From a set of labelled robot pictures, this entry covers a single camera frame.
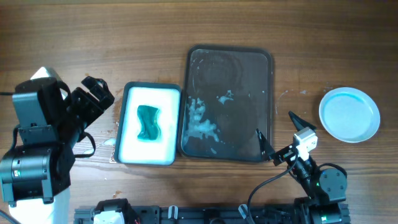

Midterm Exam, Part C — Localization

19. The right black cable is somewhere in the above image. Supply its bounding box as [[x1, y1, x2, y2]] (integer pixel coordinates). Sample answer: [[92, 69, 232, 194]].
[[247, 155, 299, 224]]

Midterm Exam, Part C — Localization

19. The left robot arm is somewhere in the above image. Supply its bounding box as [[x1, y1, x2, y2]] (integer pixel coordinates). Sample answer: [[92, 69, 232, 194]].
[[1, 76, 114, 223]]

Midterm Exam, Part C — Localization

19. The green yellow sponge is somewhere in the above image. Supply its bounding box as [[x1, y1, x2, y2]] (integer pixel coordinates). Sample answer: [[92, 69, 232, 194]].
[[137, 105, 161, 141]]

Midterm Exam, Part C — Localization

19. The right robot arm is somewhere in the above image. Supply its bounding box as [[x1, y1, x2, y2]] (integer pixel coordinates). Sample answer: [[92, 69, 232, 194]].
[[241, 111, 350, 223]]

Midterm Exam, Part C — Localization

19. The dark brown serving tray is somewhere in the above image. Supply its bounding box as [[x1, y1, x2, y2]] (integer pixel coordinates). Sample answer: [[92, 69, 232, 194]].
[[177, 44, 274, 163]]

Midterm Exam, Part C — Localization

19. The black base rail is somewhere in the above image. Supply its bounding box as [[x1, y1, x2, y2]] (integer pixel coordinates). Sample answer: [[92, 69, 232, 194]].
[[73, 198, 351, 224]]

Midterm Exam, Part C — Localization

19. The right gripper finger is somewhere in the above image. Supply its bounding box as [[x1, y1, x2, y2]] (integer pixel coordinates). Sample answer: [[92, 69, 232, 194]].
[[256, 129, 275, 161], [288, 111, 317, 131]]

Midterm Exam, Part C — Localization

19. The white plate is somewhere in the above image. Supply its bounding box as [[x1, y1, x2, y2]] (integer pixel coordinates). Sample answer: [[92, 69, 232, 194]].
[[318, 87, 381, 143]]

